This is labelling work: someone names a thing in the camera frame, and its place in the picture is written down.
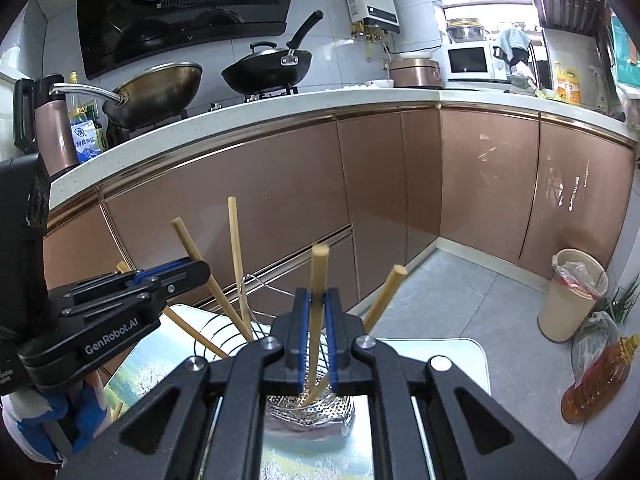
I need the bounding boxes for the metal wire utensil holder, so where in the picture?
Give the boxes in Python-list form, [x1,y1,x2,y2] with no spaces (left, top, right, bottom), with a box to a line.
[192,274,356,438]

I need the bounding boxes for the cooking oil bottle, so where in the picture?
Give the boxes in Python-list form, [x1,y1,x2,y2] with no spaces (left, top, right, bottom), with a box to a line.
[560,335,640,425]

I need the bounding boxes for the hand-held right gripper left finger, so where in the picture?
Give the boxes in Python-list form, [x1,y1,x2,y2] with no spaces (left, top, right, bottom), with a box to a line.
[55,287,313,480]

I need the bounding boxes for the black wok with lid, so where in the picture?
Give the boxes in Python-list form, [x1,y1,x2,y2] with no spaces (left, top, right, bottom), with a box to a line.
[221,10,325,95]

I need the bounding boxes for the bunch of bamboo chopsticks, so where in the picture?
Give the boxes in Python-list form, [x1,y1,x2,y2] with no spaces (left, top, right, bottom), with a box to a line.
[171,196,409,406]

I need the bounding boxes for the beige trash bin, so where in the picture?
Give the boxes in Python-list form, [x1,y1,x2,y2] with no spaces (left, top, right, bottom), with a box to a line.
[537,249,609,343]

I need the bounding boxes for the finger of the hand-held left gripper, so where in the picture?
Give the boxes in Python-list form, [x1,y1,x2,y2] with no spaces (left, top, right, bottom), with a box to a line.
[120,257,211,292]
[50,274,167,329]

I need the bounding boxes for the yellow detergent bottle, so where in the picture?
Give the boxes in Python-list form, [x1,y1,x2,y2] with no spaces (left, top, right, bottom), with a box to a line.
[552,62,583,106]

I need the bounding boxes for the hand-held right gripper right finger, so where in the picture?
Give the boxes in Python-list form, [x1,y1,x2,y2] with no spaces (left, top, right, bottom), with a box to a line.
[325,287,576,480]

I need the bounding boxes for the white microwave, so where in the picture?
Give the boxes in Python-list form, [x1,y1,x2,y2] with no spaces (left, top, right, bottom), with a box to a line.
[440,41,508,82]

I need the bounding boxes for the white kitchen countertop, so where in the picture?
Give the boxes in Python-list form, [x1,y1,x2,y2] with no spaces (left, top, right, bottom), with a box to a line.
[47,87,640,208]

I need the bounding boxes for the rose gold thermos kettle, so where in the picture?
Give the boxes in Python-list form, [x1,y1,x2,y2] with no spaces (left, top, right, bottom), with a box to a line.
[14,74,81,173]

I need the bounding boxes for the gas stove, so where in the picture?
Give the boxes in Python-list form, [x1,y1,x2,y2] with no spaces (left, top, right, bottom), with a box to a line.
[105,85,301,143]

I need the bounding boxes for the person's left hand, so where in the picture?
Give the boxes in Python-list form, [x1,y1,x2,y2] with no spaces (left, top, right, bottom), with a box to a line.
[2,370,108,463]

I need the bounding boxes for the clear plastic bag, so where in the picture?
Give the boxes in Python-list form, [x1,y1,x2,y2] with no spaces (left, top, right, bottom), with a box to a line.
[570,310,621,376]

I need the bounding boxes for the kitchen window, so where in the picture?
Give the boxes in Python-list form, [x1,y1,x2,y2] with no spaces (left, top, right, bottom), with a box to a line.
[442,2,543,51]

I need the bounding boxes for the teal package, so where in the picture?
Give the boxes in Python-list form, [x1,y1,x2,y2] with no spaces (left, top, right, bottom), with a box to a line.
[610,15,640,86]

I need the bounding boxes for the blue cloth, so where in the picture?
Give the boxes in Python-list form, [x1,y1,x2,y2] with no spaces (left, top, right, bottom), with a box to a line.
[492,27,533,61]

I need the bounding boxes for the cream plastic rice bin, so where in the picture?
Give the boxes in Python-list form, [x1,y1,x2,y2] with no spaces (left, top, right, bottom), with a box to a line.
[0,47,21,92]

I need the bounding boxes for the brass wok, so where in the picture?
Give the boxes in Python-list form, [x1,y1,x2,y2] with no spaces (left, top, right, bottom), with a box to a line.
[52,62,203,128]

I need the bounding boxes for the copper rice cooker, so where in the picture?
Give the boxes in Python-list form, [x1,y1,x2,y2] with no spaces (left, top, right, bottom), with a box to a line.
[389,55,443,90]

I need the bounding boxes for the green onions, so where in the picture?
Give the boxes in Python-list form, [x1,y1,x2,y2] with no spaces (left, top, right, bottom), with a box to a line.
[607,280,640,326]

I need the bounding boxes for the copper kitchen base cabinet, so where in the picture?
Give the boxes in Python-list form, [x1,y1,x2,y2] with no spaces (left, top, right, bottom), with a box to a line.
[42,105,638,361]

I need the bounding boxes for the steel pot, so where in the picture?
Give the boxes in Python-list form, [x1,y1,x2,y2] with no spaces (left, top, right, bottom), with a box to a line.
[445,17,488,45]

